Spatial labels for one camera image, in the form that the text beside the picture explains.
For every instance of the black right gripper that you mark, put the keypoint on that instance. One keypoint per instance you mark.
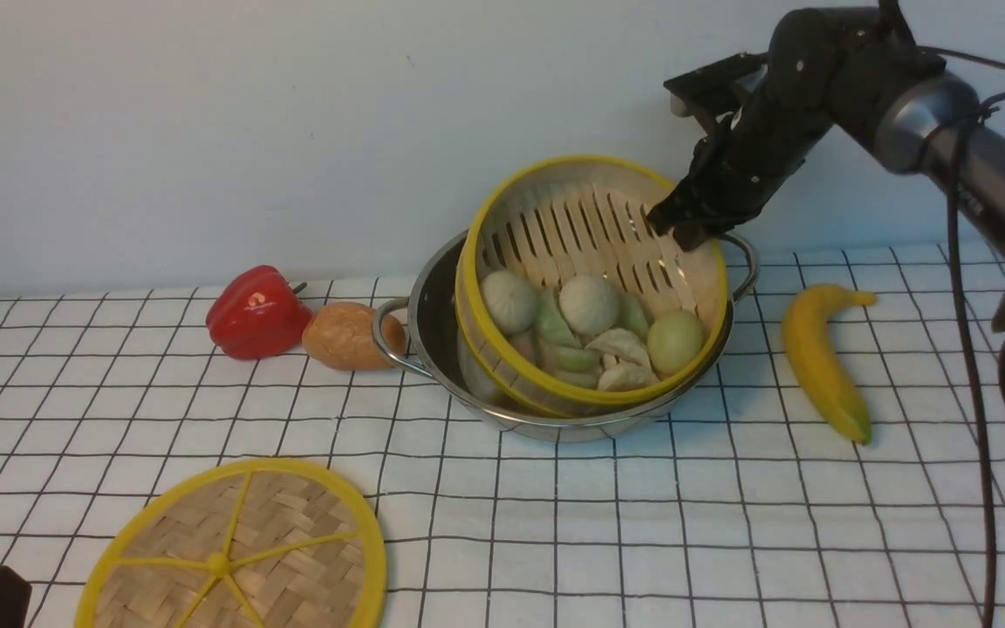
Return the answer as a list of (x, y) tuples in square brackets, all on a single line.
[(734, 178)]

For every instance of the yellow rimmed bamboo steamer basket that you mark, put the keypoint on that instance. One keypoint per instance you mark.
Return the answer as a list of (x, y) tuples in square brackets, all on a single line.
[(580, 215)]

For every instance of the woven bamboo steamer lid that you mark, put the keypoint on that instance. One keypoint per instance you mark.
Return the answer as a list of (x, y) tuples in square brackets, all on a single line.
[(269, 542)]

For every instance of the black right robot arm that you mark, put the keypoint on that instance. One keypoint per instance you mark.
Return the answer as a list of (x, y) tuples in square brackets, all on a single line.
[(855, 68)]

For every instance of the stainless steel pot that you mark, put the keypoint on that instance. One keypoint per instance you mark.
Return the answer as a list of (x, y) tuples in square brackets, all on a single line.
[(435, 335)]

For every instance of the green dumpling right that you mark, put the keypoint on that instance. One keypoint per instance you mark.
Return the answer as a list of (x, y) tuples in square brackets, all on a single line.
[(633, 316)]

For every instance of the green dumpling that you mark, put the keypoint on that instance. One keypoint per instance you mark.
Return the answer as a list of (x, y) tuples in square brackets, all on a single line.
[(549, 323), (633, 316)]

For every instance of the pale green round bun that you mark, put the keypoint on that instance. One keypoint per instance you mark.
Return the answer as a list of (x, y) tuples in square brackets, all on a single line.
[(674, 340)]

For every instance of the white round bun middle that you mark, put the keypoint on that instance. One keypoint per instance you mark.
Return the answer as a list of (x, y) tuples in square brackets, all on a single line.
[(589, 304)]

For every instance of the white round bun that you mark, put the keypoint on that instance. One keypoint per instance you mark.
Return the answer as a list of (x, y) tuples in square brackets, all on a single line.
[(589, 304), (510, 300)]

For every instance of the yellow banana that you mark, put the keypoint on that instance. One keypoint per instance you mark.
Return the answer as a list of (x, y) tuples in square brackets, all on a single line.
[(818, 369)]

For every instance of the white pleated dumpling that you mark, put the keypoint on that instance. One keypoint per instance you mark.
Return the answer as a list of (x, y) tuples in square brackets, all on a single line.
[(626, 363)]

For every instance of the white round bun left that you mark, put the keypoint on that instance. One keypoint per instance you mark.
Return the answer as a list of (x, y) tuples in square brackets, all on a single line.
[(510, 300)]

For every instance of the white checkered tablecloth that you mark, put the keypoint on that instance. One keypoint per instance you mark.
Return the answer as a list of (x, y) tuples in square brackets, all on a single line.
[(740, 508)]

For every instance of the brown potato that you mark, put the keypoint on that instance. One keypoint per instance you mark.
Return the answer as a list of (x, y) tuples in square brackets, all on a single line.
[(339, 335)]

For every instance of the red bell pepper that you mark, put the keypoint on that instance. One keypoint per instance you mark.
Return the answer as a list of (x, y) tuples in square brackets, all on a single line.
[(259, 315)]

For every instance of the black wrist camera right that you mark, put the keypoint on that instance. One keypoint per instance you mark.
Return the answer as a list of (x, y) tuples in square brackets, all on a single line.
[(710, 92)]

